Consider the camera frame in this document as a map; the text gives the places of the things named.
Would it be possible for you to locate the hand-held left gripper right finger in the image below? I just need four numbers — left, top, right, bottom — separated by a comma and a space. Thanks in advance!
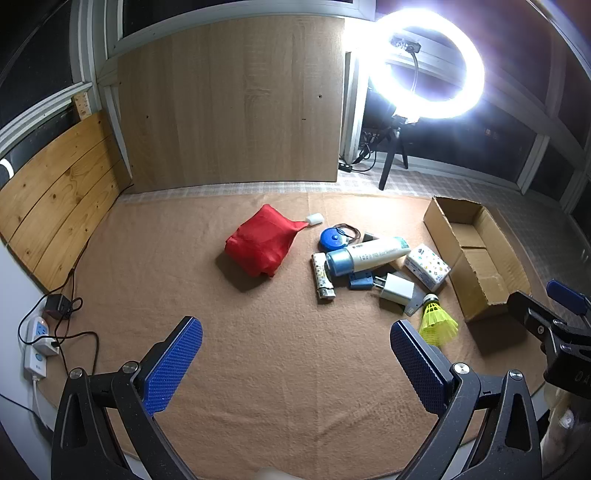
390, 319, 543, 480

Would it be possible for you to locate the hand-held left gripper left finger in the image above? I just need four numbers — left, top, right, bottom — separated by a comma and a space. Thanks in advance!
51, 316, 204, 480

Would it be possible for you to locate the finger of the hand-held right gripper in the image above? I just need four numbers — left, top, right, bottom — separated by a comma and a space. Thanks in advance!
546, 279, 591, 325
505, 290, 566, 344

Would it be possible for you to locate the yellow shuttlecock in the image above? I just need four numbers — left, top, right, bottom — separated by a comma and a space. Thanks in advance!
419, 294, 459, 348

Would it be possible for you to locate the cardboard box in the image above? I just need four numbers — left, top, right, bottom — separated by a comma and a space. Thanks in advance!
423, 196, 532, 323

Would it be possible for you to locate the white charger plug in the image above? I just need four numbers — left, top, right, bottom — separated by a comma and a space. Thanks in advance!
373, 272, 415, 309

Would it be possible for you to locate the white patterned tissue pack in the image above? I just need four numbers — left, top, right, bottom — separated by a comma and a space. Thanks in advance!
404, 243, 452, 291

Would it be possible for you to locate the large white blue bottle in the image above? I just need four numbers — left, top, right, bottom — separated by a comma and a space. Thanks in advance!
325, 236, 411, 278

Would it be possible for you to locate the red fabric pouch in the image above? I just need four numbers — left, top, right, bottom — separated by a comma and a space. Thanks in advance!
225, 204, 308, 278

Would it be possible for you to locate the person's right hand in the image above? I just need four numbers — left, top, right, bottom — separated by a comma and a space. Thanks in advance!
544, 385, 591, 462

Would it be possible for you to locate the white power strip with plug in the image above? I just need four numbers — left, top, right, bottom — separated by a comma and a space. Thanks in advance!
18, 268, 100, 374

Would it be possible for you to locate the patterned white lighter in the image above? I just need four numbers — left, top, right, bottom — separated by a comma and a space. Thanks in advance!
311, 252, 336, 301

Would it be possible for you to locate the black power adapter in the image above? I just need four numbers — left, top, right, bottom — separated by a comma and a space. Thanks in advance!
44, 295, 72, 319

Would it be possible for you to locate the blue round tape measure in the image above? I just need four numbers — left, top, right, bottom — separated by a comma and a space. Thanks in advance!
320, 227, 348, 252

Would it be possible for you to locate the black tripod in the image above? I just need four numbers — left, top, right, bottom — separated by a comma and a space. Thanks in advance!
378, 104, 411, 191

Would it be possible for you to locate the pine plank panel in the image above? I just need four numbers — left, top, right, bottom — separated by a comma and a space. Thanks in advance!
0, 110, 134, 292

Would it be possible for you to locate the large light wooden board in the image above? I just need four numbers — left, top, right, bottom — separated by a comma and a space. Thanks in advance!
116, 17, 346, 193

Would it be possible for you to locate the black phone clamp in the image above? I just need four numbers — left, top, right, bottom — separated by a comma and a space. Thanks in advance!
390, 33, 423, 93

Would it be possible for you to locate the white power cable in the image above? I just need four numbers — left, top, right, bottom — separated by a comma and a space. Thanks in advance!
30, 376, 56, 430

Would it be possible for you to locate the black cables bundle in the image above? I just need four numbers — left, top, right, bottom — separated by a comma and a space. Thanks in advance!
353, 131, 384, 172

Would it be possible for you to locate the white ring light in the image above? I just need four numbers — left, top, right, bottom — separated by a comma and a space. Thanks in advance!
367, 8, 485, 121

